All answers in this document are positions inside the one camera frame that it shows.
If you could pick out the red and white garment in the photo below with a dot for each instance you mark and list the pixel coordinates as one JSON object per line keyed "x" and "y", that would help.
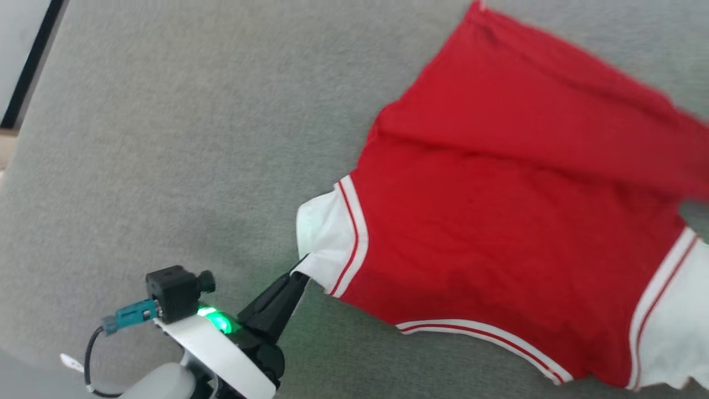
{"x": 498, "y": 221}

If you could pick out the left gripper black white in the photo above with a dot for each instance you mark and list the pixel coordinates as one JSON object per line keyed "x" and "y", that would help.
{"x": 221, "y": 360}

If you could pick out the grey fabric sofa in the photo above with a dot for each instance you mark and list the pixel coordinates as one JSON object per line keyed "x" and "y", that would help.
{"x": 166, "y": 166}

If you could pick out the black baseboard strip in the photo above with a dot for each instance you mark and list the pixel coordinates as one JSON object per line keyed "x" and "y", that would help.
{"x": 30, "y": 66}

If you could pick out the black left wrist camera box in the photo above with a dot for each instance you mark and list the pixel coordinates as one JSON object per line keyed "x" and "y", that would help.
{"x": 173, "y": 293}

